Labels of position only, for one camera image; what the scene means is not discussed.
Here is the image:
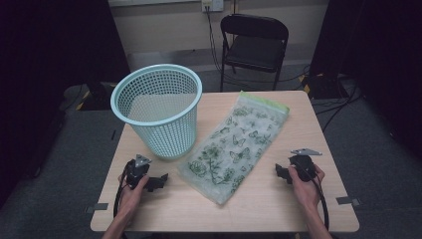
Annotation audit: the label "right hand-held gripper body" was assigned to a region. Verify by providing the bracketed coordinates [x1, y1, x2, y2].
[288, 148, 322, 183]

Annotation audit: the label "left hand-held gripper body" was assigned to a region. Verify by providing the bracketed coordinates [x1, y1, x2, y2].
[124, 153, 153, 190]

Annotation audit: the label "light blue mesh wastebasket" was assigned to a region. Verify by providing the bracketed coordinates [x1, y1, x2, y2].
[109, 63, 203, 160]

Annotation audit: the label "green printed plastic bag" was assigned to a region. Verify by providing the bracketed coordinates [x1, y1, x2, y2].
[177, 90, 291, 206]

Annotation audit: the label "person's left hand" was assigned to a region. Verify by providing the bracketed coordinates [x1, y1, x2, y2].
[118, 174, 150, 213]

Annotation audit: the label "person's right hand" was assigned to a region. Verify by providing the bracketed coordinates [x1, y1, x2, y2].
[288, 163, 326, 209]

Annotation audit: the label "black stand base striped tape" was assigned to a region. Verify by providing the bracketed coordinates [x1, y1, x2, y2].
[75, 81, 116, 112]
[298, 73, 349, 100]

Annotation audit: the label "black folding chair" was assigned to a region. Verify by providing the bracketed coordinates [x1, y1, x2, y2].
[220, 13, 290, 93]

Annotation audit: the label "black curtain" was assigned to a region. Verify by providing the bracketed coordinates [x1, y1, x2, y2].
[310, 0, 422, 160]
[0, 0, 132, 207]

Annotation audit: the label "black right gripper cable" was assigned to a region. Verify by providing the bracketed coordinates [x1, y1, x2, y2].
[307, 170, 330, 232]

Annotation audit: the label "grey metal table bracket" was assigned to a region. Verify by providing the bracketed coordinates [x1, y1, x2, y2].
[84, 202, 109, 214]
[335, 196, 362, 206]

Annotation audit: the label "black floor cables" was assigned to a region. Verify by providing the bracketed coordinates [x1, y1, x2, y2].
[312, 78, 364, 132]

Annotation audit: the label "black wall outlet cable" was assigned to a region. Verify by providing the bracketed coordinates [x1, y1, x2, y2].
[205, 6, 235, 84]

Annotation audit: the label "white wall outlet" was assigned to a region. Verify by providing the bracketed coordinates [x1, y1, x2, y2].
[201, 0, 225, 13]

